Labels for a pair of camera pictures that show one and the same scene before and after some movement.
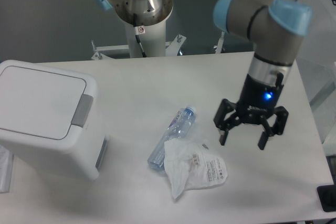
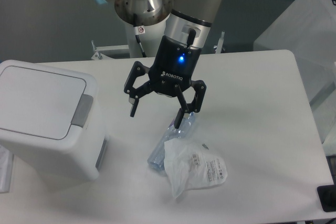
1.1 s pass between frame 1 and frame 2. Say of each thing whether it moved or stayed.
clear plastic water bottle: stayed
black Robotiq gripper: moved
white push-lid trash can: stayed
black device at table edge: stayed
